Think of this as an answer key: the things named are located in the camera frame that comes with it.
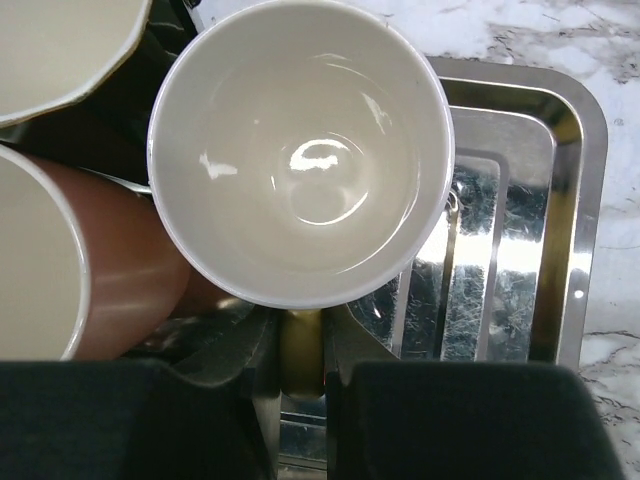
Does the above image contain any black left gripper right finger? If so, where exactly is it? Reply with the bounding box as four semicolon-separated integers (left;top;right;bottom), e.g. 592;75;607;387
322;306;624;479

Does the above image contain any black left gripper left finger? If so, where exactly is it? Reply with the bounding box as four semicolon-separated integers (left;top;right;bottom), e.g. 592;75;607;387
1;312;278;479

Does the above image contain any light pink mug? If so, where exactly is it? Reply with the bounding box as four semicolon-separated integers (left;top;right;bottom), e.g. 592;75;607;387
1;148;227;361

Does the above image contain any yellow mug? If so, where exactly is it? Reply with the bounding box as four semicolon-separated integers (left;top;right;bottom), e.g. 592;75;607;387
147;1;455;397

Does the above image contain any black glossy mug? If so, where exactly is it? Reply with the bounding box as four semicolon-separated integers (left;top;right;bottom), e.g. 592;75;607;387
1;1;196;178

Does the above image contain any silver metal tray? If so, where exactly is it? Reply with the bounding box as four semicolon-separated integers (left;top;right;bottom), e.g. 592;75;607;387
119;55;610;474

